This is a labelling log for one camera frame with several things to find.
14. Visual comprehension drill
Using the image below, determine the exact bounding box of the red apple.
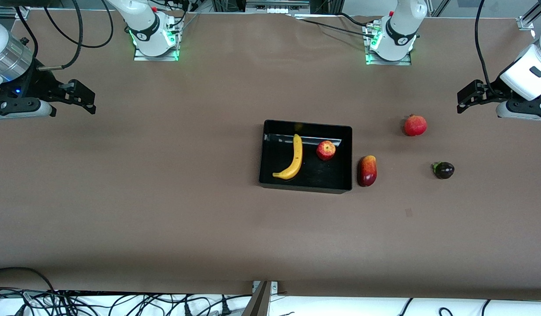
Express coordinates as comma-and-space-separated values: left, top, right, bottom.
316, 140, 337, 161

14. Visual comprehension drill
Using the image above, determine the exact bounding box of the black plastic box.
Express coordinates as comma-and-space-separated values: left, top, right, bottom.
259, 121, 354, 195

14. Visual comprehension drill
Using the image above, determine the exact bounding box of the yellow banana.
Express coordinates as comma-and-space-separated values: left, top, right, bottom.
272, 133, 304, 180

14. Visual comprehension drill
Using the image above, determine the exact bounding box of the red pomegranate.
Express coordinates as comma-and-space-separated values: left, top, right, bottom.
404, 114, 428, 137

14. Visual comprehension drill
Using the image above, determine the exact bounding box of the dark purple eggplant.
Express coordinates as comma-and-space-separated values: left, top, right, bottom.
432, 162, 455, 180

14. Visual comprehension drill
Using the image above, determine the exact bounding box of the red yellow mango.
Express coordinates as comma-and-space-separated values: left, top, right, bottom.
357, 155, 378, 187

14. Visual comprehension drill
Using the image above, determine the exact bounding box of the white power strip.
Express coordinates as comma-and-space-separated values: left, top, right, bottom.
245, 0, 311, 14

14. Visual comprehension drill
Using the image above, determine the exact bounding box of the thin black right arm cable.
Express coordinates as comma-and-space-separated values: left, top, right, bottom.
44, 0, 114, 49

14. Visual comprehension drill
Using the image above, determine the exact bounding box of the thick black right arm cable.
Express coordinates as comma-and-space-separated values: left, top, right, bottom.
37, 0, 84, 72

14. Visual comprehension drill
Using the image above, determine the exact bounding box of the aluminium corner bracket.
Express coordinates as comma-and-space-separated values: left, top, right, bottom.
517, 4, 541, 31

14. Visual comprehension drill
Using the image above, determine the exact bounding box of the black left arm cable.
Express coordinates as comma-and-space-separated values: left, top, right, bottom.
474, 0, 494, 95

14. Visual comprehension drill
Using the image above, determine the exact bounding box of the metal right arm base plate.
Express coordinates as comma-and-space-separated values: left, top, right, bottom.
133, 42, 180, 61

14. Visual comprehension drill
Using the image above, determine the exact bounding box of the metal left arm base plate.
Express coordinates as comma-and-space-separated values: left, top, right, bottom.
365, 26, 412, 66

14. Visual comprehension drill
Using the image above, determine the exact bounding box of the short black table cable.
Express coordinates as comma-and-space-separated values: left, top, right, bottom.
338, 12, 376, 28

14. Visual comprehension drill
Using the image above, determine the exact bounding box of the long black table cable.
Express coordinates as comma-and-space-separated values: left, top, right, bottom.
296, 18, 369, 35

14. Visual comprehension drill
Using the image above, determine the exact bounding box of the small metal table bracket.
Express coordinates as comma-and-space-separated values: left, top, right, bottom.
252, 281, 279, 294

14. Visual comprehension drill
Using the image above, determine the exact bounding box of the dark slanted post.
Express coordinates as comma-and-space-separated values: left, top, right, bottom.
242, 281, 272, 316

